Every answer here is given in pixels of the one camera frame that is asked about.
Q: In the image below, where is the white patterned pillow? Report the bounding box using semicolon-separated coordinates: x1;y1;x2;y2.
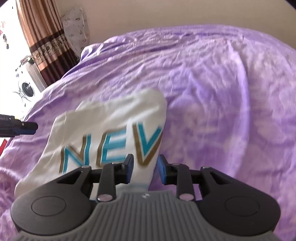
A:
61;6;90;58

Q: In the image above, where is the white washing machine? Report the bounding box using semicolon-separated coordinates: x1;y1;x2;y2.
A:
13;56;48;109

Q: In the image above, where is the brown striped curtain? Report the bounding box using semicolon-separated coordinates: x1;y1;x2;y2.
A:
16;0;78;86

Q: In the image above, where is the purple floral bed sheet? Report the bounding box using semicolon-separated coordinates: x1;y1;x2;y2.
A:
1;26;295;240

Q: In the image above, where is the white shirt with teal letters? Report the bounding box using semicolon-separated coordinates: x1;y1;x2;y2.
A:
15;89;167;197

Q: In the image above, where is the red box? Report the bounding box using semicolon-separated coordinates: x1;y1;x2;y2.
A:
0;138;8;156

